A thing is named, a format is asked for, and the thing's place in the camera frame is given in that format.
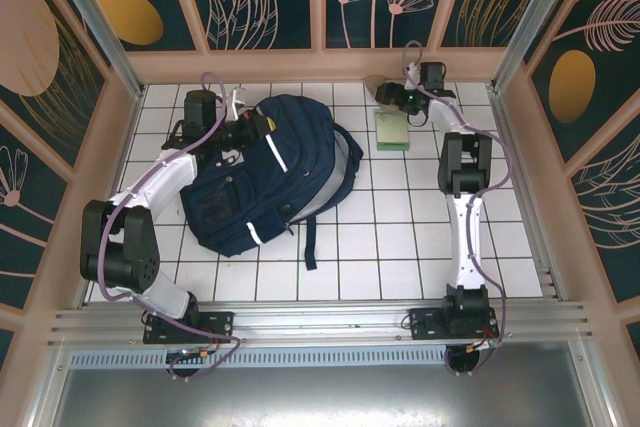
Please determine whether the navy blue backpack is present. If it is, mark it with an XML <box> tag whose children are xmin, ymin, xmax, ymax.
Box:
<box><xmin>178</xmin><ymin>93</ymin><xmax>365</xmax><ymax>272</ymax></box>

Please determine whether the tan pencil pouch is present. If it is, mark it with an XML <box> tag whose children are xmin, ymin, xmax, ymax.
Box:
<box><xmin>363</xmin><ymin>74</ymin><xmax>404</xmax><ymax>114</ymax></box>

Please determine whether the green notebook with white label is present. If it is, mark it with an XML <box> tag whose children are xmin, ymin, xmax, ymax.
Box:
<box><xmin>374</xmin><ymin>109</ymin><xmax>412</xmax><ymax>153</ymax></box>

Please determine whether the steel tray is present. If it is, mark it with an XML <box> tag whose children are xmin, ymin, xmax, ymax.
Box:
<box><xmin>29</xmin><ymin>341</ymin><xmax>621</xmax><ymax>427</ymax></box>

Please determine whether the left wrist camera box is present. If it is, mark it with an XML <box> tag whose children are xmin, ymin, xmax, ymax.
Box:
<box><xmin>225</xmin><ymin>88</ymin><xmax>250</xmax><ymax>122</ymax></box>

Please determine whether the aluminium corner post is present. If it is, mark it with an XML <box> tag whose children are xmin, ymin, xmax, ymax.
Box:
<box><xmin>489</xmin><ymin>0</ymin><xmax>586</xmax><ymax>93</ymax></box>
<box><xmin>39</xmin><ymin>0</ymin><xmax>147</xmax><ymax>101</ymax></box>

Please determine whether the aluminium side rail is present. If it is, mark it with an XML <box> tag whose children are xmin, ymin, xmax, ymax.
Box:
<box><xmin>487</xmin><ymin>86</ymin><xmax>571</xmax><ymax>303</ymax></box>

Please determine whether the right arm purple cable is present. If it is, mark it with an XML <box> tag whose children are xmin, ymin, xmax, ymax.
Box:
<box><xmin>400</xmin><ymin>40</ymin><xmax>516</xmax><ymax>378</ymax></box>

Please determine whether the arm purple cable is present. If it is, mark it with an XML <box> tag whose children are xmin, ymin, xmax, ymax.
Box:
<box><xmin>97</xmin><ymin>71</ymin><xmax>244</xmax><ymax>383</ymax></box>
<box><xmin>400</xmin><ymin>40</ymin><xmax>516</xmax><ymax>378</ymax></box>

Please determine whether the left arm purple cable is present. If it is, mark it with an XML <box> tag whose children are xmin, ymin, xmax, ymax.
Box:
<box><xmin>97</xmin><ymin>71</ymin><xmax>244</xmax><ymax>383</ymax></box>

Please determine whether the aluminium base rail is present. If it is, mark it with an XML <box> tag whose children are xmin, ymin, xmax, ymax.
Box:
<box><xmin>47</xmin><ymin>299</ymin><xmax>599</xmax><ymax>348</ymax></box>

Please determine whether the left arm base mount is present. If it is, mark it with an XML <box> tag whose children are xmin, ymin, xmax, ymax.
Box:
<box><xmin>143</xmin><ymin>310</ymin><xmax>235</xmax><ymax>346</ymax></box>

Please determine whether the grey slotted cable duct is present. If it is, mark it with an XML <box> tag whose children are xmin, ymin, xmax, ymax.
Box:
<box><xmin>67</xmin><ymin>350</ymin><xmax>451</xmax><ymax>369</ymax></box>

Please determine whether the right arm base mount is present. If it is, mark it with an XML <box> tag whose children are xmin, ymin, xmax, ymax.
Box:
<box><xmin>407</xmin><ymin>307</ymin><xmax>499</xmax><ymax>346</ymax></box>

